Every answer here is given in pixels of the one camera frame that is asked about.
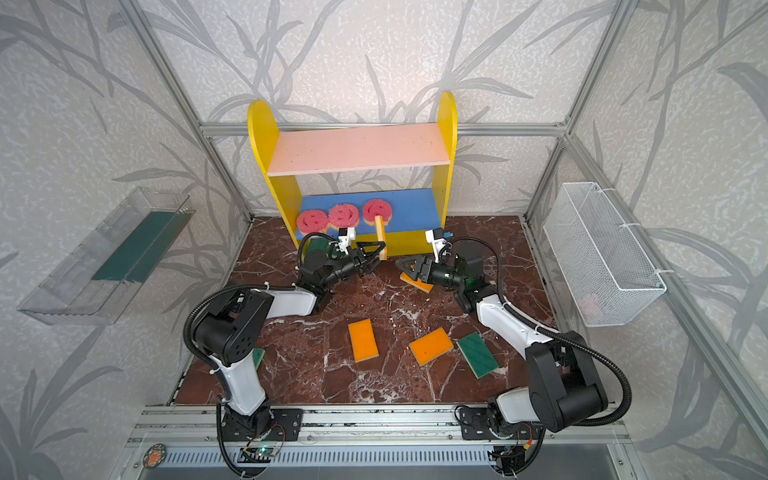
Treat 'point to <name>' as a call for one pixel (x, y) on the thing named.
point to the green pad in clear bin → (137, 256)
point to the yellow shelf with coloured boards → (386, 181)
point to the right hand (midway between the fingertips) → (401, 257)
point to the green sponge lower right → (477, 355)
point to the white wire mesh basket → (606, 277)
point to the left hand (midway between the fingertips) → (388, 245)
